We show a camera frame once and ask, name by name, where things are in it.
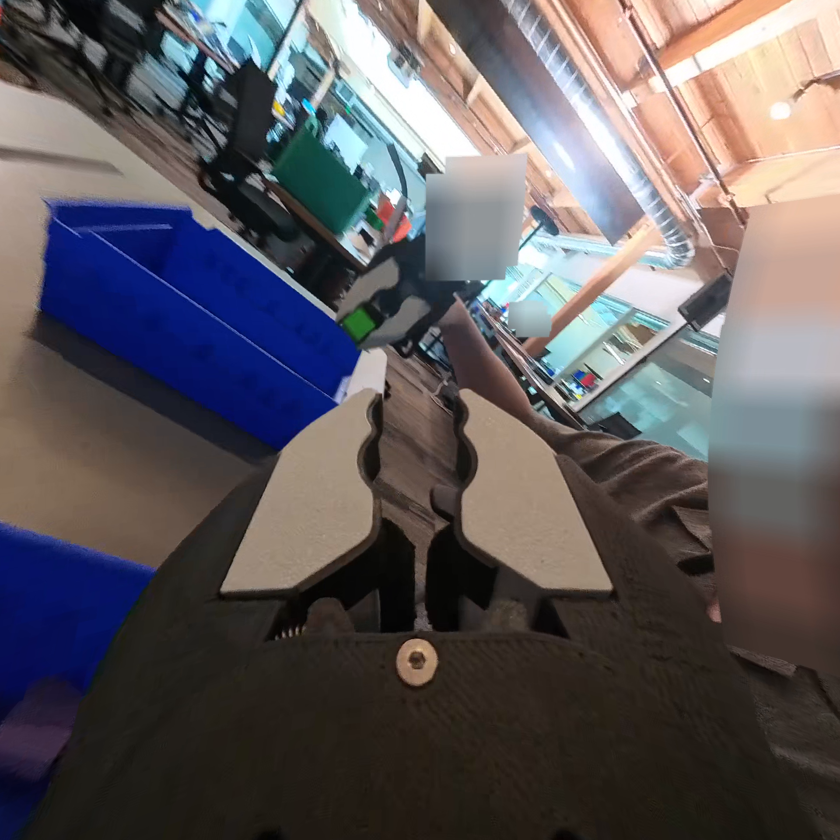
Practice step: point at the purple cube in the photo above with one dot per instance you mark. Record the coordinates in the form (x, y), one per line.
(36, 728)

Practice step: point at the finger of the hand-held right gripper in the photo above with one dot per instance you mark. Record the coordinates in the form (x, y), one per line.
(380, 279)
(400, 325)

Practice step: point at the grey desk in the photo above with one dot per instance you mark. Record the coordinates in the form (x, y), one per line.
(98, 426)

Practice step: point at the black office chair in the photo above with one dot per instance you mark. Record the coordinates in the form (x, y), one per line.
(253, 111)

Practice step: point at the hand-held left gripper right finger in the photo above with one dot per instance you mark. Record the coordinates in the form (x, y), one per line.
(531, 518)

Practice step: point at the green board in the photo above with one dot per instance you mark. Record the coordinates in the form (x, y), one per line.
(321, 177)

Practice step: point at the small black monitor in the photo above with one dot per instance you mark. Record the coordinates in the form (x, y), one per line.
(705, 302)

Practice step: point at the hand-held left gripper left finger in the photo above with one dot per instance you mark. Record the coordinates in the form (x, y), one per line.
(308, 512)

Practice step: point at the green cube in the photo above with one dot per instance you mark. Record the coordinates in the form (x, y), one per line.
(358, 323)

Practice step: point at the blue plastic bin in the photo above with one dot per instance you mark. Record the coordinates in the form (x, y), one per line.
(52, 590)
(197, 367)

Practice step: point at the silver ventilation duct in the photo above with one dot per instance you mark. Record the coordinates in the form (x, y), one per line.
(656, 216)

